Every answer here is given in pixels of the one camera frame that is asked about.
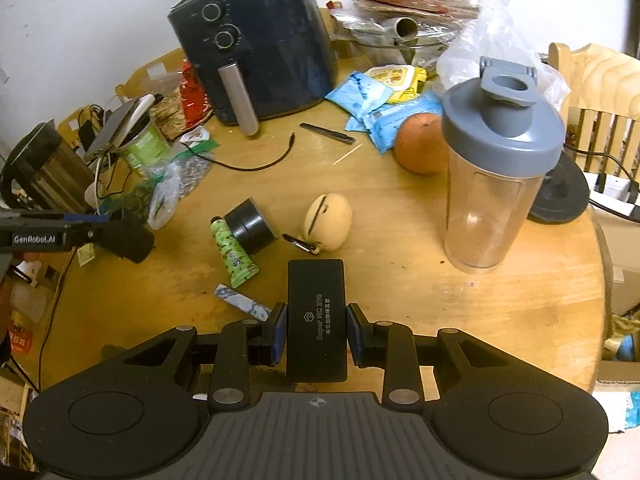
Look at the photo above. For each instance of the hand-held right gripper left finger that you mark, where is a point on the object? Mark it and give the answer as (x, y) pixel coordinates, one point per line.
(280, 334)

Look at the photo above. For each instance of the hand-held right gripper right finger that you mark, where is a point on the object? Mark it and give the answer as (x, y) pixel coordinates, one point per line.
(354, 336)

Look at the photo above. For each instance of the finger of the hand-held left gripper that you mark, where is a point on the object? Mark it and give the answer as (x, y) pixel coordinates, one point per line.
(85, 232)

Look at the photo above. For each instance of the black rectangular box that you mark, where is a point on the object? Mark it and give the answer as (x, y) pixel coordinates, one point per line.
(316, 310)

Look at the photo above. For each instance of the green printed tube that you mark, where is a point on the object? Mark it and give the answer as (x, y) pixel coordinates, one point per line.
(232, 255)

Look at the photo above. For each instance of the yellow earbud case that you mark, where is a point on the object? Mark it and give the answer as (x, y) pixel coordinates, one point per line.
(327, 222)

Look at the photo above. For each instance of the green paper tag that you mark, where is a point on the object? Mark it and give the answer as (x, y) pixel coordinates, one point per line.
(86, 255)

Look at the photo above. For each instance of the grey marbled bar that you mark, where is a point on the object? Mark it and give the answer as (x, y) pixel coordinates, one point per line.
(240, 302)

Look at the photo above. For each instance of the bag of green discs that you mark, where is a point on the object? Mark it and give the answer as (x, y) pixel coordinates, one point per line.
(134, 199)

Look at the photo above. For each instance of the frosted white cup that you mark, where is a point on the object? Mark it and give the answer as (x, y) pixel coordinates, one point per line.
(29, 302)

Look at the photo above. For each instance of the steel electric kettle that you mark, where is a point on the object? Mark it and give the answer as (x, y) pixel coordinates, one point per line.
(45, 170)

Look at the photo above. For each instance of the black power adapter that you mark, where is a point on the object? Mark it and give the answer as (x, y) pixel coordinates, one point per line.
(89, 132)

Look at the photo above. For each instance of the green can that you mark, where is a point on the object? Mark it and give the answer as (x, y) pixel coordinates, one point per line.
(147, 150)

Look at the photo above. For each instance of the black round tin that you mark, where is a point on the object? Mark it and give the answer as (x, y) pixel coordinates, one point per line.
(250, 227)

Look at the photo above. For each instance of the grey smartphone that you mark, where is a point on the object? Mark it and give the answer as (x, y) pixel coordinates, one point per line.
(117, 125)

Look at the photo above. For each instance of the plastic bag of seeds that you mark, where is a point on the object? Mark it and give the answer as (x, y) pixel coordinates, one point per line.
(185, 172)

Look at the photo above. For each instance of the bag of oats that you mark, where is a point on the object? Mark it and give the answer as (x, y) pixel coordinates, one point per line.
(170, 115)

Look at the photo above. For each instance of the white foil seal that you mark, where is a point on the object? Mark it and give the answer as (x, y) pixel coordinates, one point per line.
(195, 136)

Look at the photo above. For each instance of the flat brown cardboard sheet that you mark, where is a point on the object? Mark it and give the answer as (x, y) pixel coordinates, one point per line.
(145, 72)

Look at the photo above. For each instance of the red snack bag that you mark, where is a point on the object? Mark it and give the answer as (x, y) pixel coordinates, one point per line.
(195, 95)

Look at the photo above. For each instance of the wooden toothpick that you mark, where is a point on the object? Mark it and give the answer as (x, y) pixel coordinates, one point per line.
(348, 153)

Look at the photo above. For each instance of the orange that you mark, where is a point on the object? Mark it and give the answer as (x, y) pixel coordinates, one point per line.
(420, 145)

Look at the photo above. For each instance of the black pen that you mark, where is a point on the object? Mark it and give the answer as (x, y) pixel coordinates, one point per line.
(327, 132)

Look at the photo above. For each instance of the clear shaker bottle grey lid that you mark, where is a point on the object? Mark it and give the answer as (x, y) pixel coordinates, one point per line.
(495, 185)

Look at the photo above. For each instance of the light blue wipes packet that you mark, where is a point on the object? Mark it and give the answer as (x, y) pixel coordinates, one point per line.
(385, 127)
(357, 92)

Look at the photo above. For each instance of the black round base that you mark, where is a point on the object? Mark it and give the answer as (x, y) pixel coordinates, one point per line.
(562, 195)

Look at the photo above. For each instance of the yellow wipes packet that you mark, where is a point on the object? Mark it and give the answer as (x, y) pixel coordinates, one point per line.
(397, 80)

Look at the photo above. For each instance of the dark blue air fryer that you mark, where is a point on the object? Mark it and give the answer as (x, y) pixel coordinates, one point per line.
(270, 40)

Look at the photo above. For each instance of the metal tube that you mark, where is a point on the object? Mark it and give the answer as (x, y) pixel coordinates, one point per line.
(405, 27)

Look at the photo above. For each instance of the clear plastic bag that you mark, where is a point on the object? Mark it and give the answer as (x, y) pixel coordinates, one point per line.
(485, 35)

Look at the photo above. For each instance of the wooden chair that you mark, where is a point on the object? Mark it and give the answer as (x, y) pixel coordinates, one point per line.
(607, 95)

